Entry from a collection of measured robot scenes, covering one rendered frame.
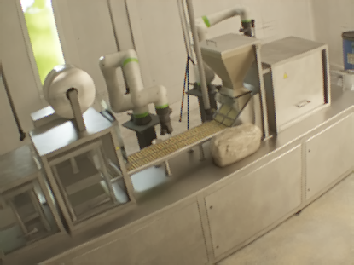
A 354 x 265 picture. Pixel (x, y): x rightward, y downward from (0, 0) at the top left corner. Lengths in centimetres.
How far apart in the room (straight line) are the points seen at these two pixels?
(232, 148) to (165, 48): 282
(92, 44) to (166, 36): 101
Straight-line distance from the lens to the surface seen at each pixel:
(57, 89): 219
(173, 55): 529
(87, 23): 476
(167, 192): 252
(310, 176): 323
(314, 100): 325
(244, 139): 265
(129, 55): 282
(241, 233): 294
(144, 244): 248
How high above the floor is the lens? 223
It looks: 26 degrees down
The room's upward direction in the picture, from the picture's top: 11 degrees counter-clockwise
